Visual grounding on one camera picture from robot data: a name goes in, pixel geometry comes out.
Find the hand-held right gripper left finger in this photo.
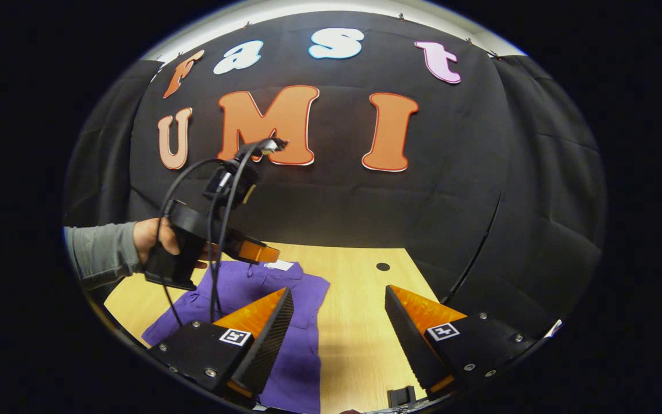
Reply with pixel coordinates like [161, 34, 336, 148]
[150, 287, 295, 403]

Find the purple knit cardigan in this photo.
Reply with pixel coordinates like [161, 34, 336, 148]
[141, 260, 330, 414]

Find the small black block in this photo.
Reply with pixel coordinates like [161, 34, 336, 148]
[387, 386, 417, 408]

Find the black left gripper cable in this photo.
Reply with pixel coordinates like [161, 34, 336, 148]
[156, 141, 268, 327]

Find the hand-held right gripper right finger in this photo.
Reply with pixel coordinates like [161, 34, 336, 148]
[384, 285, 538, 401]

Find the black backdrop cloth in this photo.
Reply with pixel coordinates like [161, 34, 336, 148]
[64, 10, 606, 340]

